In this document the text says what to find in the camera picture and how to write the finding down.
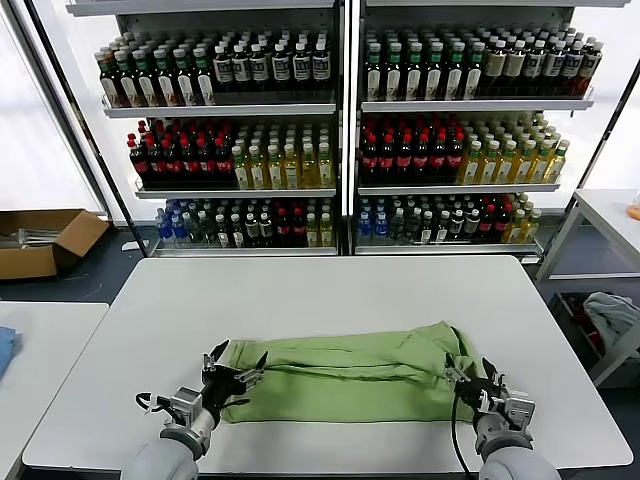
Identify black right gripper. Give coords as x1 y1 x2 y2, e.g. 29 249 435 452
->
445 353 507 416

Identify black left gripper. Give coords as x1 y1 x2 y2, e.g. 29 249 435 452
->
200 340 270 416

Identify green polo shirt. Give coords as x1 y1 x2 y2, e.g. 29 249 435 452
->
219 322 494 425

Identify dark storage bin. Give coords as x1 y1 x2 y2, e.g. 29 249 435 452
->
547 291 640 374

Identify red crumpled cloth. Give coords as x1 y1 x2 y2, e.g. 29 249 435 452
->
579 299 604 354

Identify cola bottle red cap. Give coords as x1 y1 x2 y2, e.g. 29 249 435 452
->
162 138 182 186
360 132 380 185
394 132 414 185
412 132 430 185
478 203 495 242
213 138 234 185
493 203 510 242
275 208 292 247
196 138 216 186
429 132 448 185
446 132 464 185
378 132 396 185
179 138 199 186
145 138 165 186
290 208 307 247
128 134 149 186

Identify light grey crumpled cloth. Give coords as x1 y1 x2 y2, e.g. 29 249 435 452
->
582 292 640 361

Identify blue folded cloth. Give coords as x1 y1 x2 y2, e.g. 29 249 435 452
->
0 325 20 381

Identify brown cardboard box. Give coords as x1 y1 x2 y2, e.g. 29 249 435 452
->
0 208 111 281

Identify silver metal parts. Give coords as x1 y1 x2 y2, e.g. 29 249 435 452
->
0 227 61 249

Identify black slanted pole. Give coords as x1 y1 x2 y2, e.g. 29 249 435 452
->
562 64 640 239
19 0 151 254

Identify grey metal shelf rack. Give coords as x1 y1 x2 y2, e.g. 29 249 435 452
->
67 0 351 259
349 0 632 264

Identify tea bottle green cap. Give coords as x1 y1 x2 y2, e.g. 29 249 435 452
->
446 43 466 100
192 46 216 107
115 49 141 109
425 43 446 101
134 48 160 108
383 43 404 101
173 47 197 107
153 48 179 107
98 51 123 109
363 44 384 101
404 43 425 101
464 43 485 99

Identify dark drink bottle white label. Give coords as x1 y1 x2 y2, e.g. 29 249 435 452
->
249 44 270 94
523 40 545 98
291 43 311 94
542 40 564 98
579 39 603 96
311 42 331 94
271 43 292 94
232 44 253 94
560 40 584 97
213 45 234 94

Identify dark drink bottle beige label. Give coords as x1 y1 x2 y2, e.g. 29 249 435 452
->
503 40 525 99
484 41 506 99

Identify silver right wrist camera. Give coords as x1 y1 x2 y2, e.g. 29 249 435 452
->
502 394 536 434

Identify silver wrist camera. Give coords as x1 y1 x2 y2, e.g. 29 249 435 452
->
502 394 536 434
169 387 204 426

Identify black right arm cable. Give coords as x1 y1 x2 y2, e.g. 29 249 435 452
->
448 394 474 476

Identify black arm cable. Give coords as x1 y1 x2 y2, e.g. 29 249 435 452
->
448 394 474 476
135 392 174 416

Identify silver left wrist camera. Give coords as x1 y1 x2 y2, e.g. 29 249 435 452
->
169 387 204 426

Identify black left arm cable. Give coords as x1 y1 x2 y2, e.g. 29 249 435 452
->
135 392 174 416

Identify white side table grey frame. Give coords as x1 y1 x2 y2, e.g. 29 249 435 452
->
532 188 640 389

